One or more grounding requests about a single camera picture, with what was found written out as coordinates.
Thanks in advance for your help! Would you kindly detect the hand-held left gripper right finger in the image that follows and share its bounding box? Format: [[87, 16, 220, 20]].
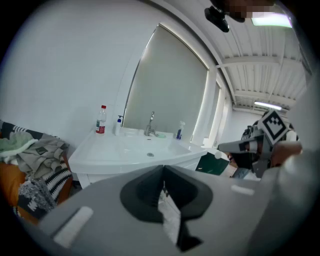
[[163, 164, 262, 256]]

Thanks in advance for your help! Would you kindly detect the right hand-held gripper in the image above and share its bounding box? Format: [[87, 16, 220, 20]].
[[216, 109, 288, 179]]

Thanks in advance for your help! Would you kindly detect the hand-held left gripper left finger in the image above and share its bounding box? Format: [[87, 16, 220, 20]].
[[26, 164, 180, 256]]

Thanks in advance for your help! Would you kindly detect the white sink vanity cabinet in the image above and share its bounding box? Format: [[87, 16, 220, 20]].
[[74, 156, 208, 191]]

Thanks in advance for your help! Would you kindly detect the blue capped bottle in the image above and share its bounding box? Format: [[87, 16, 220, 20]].
[[175, 121, 186, 140]]

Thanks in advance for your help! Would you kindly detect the white pump bottle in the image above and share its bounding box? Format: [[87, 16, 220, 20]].
[[114, 114, 125, 137]]

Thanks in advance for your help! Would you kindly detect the person's right hand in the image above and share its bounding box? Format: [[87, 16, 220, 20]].
[[271, 142, 304, 168]]

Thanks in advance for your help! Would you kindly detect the narrow gray roller blind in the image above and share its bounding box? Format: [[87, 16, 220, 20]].
[[203, 80, 223, 147]]

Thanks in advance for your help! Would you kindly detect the long ceiling tube light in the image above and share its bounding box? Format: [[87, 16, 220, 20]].
[[253, 100, 283, 111]]

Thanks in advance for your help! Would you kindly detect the speckled black white knit garment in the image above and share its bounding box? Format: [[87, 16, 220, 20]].
[[17, 178, 58, 215]]

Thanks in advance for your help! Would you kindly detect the chrome faucet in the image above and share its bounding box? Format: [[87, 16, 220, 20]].
[[143, 111, 159, 137]]

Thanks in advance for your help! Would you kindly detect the wide gray roller blind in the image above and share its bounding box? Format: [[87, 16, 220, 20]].
[[123, 23, 210, 145]]

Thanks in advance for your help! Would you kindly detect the beige jacket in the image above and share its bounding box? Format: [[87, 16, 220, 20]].
[[16, 133, 71, 180]]

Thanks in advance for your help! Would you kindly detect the red label plastic bottle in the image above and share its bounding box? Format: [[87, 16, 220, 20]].
[[95, 104, 107, 135]]

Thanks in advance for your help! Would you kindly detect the orange sofa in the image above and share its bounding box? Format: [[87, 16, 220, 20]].
[[0, 154, 73, 226]]

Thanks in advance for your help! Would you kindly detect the light green garment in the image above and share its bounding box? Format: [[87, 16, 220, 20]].
[[0, 131, 40, 161]]

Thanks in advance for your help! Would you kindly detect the square ceiling panel light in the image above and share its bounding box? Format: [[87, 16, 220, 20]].
[[251, 11, 293, 28]]

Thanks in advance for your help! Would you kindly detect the person's head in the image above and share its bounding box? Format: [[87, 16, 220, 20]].
[[209, 0, 253, 24]]

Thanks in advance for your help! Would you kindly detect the black head camera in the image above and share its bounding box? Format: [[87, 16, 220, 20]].
[[204, 6, 230, 33]]

